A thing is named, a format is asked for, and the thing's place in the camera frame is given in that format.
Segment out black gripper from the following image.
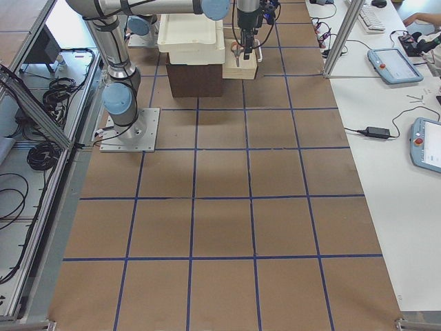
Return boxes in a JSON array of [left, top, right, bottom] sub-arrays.
[[240, 28, 257, 60]]

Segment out grey orange handled scissors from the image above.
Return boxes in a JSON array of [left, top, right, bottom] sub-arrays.
[[230, 41, 243, 68]]

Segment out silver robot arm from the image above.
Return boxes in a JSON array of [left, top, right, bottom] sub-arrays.
[[66, 1, 263, 106]]

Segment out person hand at desk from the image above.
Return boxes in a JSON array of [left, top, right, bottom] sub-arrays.
[[402, 12, 430, 26]]

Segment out cream plastic tray organizer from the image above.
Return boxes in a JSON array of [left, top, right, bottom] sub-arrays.
[[158, 14, 225, 66]]

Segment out white keyboard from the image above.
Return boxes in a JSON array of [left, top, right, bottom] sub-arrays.
[[358, 5, 385, 34]]

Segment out blue teach pendant upper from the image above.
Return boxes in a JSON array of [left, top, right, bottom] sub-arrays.
[[367, 48, 424, 84]]

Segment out blue teach pendant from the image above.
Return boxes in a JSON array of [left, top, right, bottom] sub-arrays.
[[410, 117, 441, 173], [367, 48, 424, 84]]

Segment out black power brick on desk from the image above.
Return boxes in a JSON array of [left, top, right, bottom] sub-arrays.
[[356, 126, 391, 139]]

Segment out blue teach pendant lower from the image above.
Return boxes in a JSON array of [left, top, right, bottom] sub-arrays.
[[410, 117, 441, 173]]

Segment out white drawer handle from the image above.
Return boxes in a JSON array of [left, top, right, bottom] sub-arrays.
[[254, 39, 263, 63]]

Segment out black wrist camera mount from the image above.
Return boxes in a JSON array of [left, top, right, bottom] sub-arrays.
[[258, 0, 280, 26]]

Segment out aluminium frame post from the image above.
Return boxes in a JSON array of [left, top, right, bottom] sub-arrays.
[[323, 0, 364, 79]]

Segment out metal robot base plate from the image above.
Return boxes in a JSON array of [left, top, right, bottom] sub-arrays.
[[99, 108, 161, 152]]

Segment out coiled black cables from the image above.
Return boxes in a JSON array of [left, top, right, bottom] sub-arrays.
[[26, 77, 75, 172]]

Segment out aluminium side frame rail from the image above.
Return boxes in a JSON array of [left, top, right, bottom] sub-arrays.
[[1, 51, 100, 323]]

